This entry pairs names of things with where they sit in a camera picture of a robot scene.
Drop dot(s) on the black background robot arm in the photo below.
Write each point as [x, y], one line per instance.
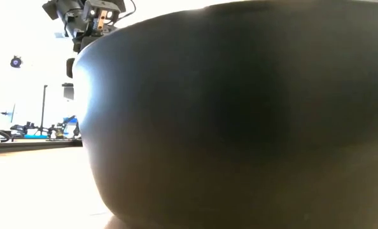
[23, 128]
[61, 127]

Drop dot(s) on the flat blue background pad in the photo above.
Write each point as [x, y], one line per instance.
[35, 136]

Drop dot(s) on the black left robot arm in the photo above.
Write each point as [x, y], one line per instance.
[66, 12]

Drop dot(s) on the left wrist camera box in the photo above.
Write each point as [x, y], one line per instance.
[101, 8]

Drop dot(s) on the blue tape patch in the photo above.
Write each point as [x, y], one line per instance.
[59, 35]

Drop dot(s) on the grey bowl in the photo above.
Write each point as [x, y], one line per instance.
[240, 127]

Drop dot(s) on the blue background box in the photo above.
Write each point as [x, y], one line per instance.
[72, 122]

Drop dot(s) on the black background monitor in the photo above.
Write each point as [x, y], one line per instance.
[68, 92]

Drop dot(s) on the thin black stand pole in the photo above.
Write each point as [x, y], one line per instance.
[43, 105]

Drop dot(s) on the round black wall device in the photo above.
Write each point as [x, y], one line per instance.
[16, 62]

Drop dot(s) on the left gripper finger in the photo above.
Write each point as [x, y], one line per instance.
[70, 67]

